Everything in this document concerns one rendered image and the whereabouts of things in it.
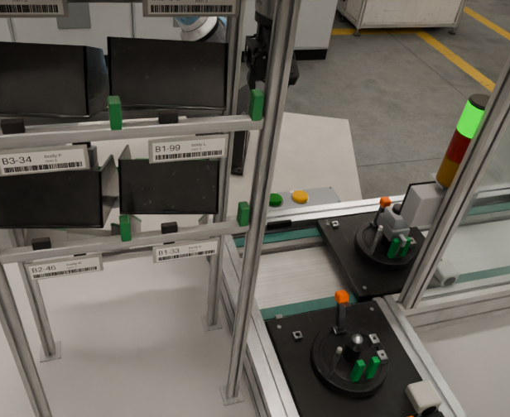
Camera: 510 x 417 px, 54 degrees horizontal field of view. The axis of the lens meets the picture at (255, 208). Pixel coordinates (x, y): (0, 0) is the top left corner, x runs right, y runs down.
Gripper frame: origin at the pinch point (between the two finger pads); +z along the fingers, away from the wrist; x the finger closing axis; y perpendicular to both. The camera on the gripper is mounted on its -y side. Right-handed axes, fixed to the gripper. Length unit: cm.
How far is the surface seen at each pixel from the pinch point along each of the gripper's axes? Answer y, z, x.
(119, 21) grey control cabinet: 278, 85, 11
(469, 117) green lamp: -32.2, -16.2, -21.5
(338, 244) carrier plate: -16.3, 25.8, -15.5
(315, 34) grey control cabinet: 279, 98, -143
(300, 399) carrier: -50, 26, 6
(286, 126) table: 51, 37, -28
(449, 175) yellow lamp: -32.8, -5.3, -21.8
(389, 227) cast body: -21.1, 17.5, -23.7
